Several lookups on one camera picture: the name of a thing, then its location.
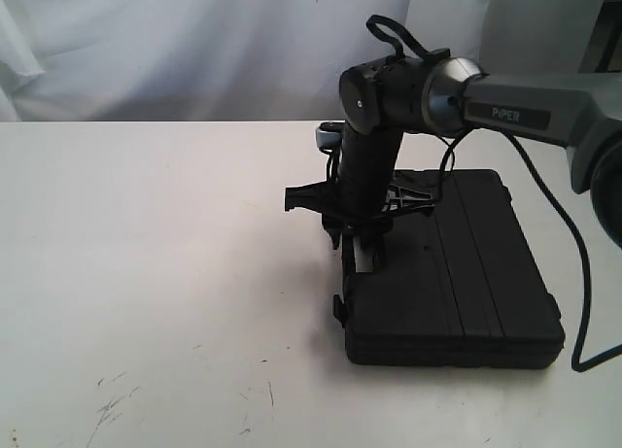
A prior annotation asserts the white backdrop curtain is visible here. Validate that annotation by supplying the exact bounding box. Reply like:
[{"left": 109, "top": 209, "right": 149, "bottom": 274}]
[{"left": 1, "top": 0, "right": 604, "bottom": 121}]

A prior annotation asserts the black plastic tool case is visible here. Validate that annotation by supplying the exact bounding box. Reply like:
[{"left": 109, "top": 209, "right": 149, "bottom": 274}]
[{"left": 333, "top": 169, "right": 565, "bottom": 369}]

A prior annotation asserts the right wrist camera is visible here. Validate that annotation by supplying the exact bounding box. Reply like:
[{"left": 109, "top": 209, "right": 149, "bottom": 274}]
[{"left": 315, "top": 121, "right": 344, "bottom": 153}]

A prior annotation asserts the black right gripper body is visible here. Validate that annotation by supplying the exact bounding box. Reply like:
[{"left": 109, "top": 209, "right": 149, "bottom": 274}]
[{"left": 284, "top": 121, "right": 436, "bottom": 228}]

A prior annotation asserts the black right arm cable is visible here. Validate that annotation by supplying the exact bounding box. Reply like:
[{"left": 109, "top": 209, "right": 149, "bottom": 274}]
[{"left": 364, "top": 14, "right": 622, "bottom": 372}]

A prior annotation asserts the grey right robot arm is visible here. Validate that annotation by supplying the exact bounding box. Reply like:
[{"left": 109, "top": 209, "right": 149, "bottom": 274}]
[{"left": 285, "top": 56, "right": 621, "bottom": 242}]

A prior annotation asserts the black tripod stand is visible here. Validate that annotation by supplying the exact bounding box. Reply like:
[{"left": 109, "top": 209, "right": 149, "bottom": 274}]
[{"left": 587, "top": 0, "right": 621, "bottom": 73}]

